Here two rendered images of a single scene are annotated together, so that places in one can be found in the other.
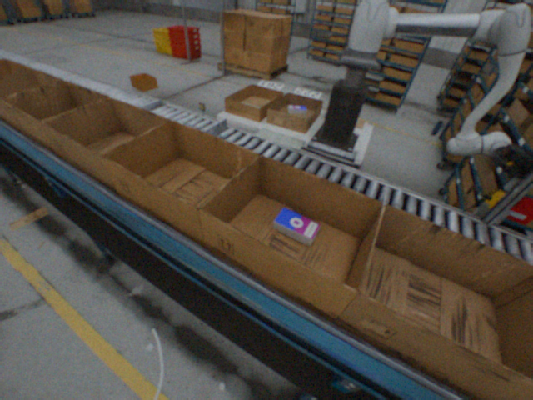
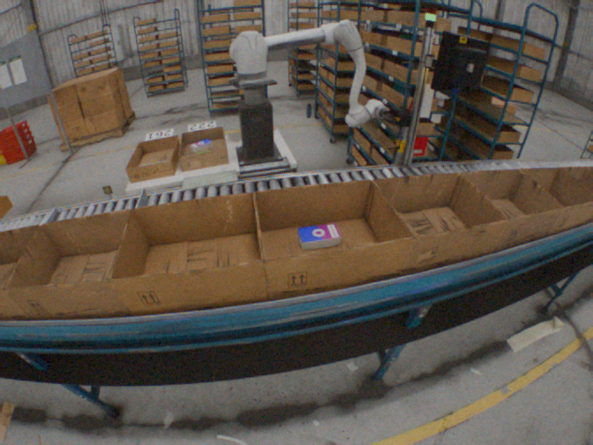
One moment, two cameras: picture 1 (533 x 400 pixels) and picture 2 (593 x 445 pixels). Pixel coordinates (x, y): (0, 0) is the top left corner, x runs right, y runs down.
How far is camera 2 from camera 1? 0.38 m
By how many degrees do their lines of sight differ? 28
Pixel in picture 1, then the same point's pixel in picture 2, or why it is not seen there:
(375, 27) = (258, 52)
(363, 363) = (431, 281)
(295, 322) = (384, 292)
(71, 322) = not seen: outside the picture
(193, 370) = (283, 433)
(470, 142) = (361, 114)
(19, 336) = not seen: outside the picture
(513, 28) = (349, 34)
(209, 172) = (195, 242)
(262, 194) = (264, 230)
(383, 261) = not seen: hidden behind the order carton
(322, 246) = (348, 238)
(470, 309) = (445, 218)
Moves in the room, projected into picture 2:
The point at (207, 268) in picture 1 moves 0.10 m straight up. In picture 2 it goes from (295, 310) to (294, 286)
